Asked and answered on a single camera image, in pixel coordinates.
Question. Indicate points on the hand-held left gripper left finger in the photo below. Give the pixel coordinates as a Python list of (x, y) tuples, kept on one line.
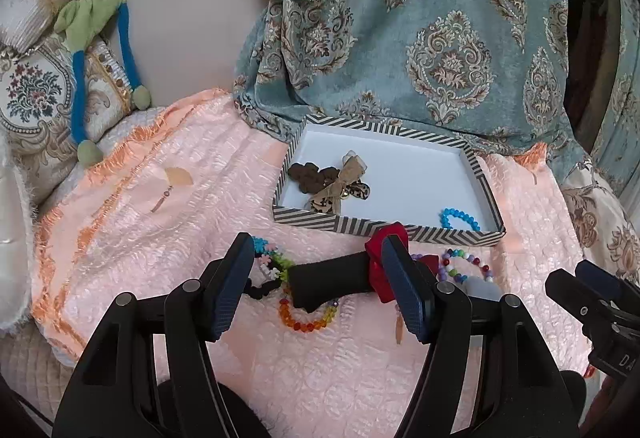
[(232, 285)]

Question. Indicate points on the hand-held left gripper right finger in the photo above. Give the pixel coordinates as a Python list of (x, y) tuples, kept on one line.
[(402, 283)]

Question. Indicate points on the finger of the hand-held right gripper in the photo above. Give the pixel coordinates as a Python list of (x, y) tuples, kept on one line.
[(580, 298), (607, 283)]

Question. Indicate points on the black scrunchie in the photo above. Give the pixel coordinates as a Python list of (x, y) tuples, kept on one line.
[(262, 289)]

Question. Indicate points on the red velvet bow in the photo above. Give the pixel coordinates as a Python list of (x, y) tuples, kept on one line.
[(376, 253)]

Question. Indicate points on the black fabric bow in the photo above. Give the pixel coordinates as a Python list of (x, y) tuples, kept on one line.
[(330, 278)]

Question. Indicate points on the striped cardboard box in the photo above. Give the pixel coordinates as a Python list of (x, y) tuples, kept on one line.
[(405, 173)]

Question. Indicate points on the floral beige cloth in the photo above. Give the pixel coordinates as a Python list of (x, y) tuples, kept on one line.
[(595, 203)]

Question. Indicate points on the pink quilted blanket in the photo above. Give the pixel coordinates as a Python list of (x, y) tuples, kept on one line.
[(190, 198)]

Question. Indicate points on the tan ribbon hair bow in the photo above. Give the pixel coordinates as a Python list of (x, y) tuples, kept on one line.
[(350, 178)]

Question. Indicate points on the dark brown scrunchie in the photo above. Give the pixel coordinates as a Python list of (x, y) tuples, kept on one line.
[(306, 175)]

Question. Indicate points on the white satin cushion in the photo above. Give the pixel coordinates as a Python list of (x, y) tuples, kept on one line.
[(12, 228)]

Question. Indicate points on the beige sofa backrest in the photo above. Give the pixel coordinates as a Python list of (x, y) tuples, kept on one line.
[(190, 28)]

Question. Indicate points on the teal damask blanket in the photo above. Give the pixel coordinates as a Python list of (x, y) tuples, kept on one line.
[(410, 18)]

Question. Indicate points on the floral embroidered cushion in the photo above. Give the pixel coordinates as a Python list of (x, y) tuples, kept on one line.
[(35, 93)]

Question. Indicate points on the green and blue plush toy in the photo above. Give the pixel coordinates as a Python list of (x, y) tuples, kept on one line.
[(95, 13)]

